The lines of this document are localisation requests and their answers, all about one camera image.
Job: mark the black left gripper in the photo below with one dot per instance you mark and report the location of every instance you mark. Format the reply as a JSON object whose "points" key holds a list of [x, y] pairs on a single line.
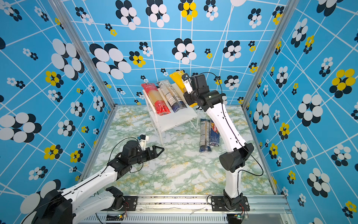
{"points": [[154, 154]]}

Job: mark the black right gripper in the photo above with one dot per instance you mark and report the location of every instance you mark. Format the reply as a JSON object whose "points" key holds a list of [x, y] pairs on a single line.
{"points": [[188, 97]]}

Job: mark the clear blue spaghetti bag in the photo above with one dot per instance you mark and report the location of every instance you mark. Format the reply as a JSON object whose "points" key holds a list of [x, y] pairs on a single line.
{"points": [[173, 98]]}

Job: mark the yellow spaghetti bag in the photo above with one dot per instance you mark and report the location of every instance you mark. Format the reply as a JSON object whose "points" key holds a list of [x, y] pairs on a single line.
{"points": [[177, 79]]}

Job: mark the clear dark spaghetti bag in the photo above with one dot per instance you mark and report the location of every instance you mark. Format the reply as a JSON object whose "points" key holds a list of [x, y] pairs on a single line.
{"points": [[205, 135]]}

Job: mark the red spaghetti bag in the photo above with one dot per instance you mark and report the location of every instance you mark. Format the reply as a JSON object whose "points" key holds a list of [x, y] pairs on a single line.
{"points": [[156, 99]]}

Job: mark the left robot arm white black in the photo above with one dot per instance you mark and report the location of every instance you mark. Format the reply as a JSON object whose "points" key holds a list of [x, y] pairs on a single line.
{"points": [[74, 204]]}

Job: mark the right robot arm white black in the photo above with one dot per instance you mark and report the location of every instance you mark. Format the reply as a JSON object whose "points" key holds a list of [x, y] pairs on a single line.
{"points": [[237, 149]]}

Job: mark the white metal two-tier shelf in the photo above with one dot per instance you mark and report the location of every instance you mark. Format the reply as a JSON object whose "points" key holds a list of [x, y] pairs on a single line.
{"points": [[163, 123]]}

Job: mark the dark blue spaghetti box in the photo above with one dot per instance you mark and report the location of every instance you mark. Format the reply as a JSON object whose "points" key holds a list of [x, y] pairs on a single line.
{"points": [[214, 138]]}

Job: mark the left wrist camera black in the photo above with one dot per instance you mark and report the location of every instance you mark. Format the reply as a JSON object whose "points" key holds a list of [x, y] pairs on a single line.
{"points": [[142, 139]]}

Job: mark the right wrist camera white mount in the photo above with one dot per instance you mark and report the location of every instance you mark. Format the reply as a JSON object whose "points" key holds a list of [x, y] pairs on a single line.
{"points": [[187, 83]]}

